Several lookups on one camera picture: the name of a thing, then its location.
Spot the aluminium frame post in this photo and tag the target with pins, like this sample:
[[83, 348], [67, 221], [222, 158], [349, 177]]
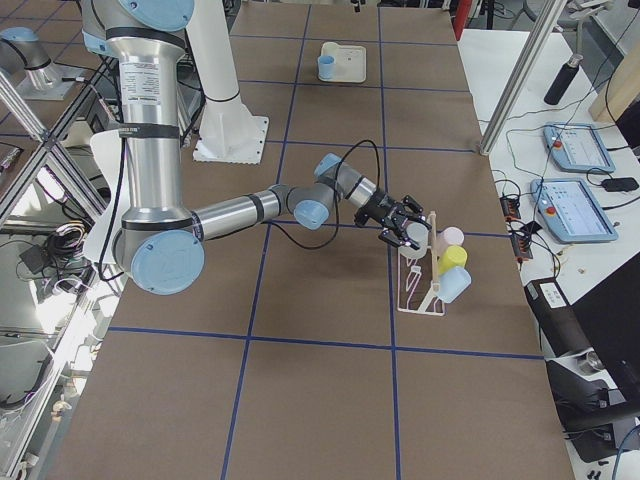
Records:
[[530, 52]]

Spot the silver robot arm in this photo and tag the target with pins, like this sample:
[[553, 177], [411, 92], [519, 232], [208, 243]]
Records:
[[148, 232]]

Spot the white wire cup rack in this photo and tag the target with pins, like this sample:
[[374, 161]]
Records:
[[418, 280]]

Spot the pink plastic cup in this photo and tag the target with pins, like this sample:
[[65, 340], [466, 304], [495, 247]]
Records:
[[451, 236]]

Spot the black power adapter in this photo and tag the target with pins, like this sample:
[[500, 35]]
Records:
[[621, 184]]

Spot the near blue teach pendant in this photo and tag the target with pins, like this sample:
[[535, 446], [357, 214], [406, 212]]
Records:
[[570, 211]]

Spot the yellow plastic cup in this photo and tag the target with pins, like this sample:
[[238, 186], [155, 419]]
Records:
[[452, 256]]

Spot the white serving tray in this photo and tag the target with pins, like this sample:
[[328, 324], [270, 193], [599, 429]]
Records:
[[351, 62]]

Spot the black water bottle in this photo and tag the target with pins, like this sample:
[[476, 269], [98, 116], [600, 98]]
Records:
[[563, 79]]

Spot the blue teach pendant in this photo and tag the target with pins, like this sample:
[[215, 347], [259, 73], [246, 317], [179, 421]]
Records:
[[577, 147], [570, 211]]

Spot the black labelled box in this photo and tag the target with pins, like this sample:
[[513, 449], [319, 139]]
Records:
[[556, 317]]

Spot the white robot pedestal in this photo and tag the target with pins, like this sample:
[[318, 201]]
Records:
[[228, 131]]

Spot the black monitor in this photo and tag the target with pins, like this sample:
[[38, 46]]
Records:
[[609, 317]]

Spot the grey plastic cup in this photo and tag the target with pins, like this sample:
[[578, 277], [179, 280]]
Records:
[[419, 233]]

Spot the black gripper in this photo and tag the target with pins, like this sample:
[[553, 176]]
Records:
[[384, 202]]

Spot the light blue plastic cup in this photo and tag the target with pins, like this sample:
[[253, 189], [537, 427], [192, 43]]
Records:
[[453, 283]]

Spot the far blue teach pendant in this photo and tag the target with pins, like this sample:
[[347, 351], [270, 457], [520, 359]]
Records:
[[577, 147]]

